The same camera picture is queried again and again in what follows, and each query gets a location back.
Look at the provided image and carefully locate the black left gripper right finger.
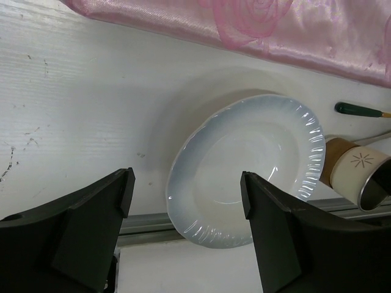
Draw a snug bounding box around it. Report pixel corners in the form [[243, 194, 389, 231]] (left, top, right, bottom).
[[240, 172, 390, 292]]

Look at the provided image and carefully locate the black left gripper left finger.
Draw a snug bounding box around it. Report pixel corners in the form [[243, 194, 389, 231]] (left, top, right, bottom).
[[1, 168, 135, 292]]

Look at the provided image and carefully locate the metal cup with paper sleeve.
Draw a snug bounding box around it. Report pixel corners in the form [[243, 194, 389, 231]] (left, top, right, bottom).
[[320, 137, 390, 211]]

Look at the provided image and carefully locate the white ribbed plate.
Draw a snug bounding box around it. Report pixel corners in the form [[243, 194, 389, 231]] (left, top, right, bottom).
[[166, 94, 326, 249]]

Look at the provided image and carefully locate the green handled gold fork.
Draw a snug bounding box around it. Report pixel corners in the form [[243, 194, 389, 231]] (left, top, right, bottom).
[[334, 102, 390, 118]]

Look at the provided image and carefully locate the pink rose satin placemat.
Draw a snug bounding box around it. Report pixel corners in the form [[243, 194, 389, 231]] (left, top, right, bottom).
[[66, 1, 390, 87]]

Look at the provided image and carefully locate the aluminium rail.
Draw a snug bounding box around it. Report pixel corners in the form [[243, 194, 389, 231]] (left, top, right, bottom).
[[117, 197, 391, 247]]

